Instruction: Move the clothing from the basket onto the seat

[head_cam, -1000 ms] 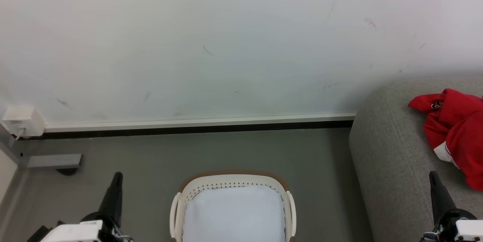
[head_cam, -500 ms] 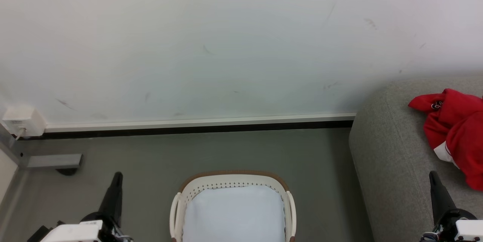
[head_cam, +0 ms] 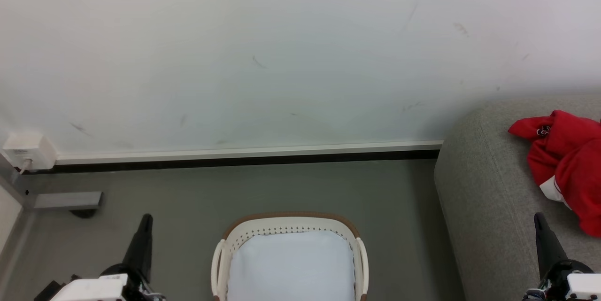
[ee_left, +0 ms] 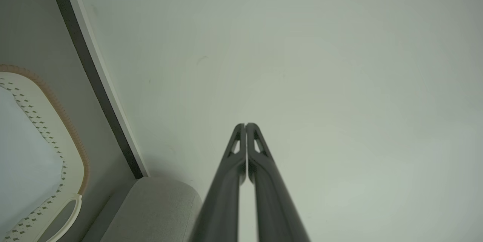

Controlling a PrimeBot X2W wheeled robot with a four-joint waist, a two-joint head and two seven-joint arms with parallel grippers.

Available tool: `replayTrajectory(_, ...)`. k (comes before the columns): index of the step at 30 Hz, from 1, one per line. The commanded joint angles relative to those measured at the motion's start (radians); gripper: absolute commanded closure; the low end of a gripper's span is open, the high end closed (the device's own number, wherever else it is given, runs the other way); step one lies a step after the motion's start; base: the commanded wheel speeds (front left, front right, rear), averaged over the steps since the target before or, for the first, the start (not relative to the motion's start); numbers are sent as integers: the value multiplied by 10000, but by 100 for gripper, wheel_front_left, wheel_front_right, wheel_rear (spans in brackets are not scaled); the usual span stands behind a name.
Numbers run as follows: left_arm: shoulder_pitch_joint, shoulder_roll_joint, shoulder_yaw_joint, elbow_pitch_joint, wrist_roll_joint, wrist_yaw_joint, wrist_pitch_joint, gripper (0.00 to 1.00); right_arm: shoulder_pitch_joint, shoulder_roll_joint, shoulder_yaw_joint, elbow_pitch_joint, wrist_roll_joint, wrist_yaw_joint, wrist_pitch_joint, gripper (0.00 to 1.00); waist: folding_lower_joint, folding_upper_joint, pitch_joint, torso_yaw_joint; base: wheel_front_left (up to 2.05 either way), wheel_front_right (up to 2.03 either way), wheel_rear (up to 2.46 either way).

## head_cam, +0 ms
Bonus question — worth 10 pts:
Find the white and black baseboard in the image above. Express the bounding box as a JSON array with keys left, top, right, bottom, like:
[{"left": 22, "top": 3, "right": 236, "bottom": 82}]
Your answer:
[{"left": 28, "top": 140, "right": 445, "bottom": 175}]

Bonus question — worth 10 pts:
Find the grey metal foot bar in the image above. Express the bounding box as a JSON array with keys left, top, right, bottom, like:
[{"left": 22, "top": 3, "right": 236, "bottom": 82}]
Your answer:
[{"left": 32, "top": 191, "right": 103, "bottom": 211}]

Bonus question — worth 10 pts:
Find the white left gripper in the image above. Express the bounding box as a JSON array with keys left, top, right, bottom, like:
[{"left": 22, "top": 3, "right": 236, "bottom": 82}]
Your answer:
[{"left": 34, "top": 213, "right": 166, "bottom": 301}]

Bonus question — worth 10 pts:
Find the white cloth basket liner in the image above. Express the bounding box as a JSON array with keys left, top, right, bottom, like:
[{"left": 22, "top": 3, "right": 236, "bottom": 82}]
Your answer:
[{"left": 227, "top": 229, "right": 355, "bottom": 301}]

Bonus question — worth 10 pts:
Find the white laundry basket brown rim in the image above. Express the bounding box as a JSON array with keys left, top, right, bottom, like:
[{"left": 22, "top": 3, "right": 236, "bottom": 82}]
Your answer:
[{"left": 211, "top": 211, "right": 370, "bottom": 301}]

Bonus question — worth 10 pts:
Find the grey fabric sofa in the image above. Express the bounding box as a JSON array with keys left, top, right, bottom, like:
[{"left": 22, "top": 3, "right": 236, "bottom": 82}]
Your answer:
[{"left": 434, "top": 96, "right": 601, "bottom": 301}]

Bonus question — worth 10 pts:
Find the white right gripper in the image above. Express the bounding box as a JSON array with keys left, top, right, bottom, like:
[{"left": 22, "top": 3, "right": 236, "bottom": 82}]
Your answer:
[{"left": 523, "top": 212, "right": 601, "bottom": 301}]

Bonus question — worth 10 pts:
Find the red garment with white cuff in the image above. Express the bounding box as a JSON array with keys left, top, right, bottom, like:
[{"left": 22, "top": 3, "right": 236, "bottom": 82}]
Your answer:
[{"left": 508, "top": 110, "right": 601, "bottom": 239}]

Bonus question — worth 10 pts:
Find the white wall socket box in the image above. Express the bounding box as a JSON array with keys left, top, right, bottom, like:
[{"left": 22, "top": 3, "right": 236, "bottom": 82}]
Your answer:
[{"left": 2, "top": 132, "right": 58, "bottom": 171}]

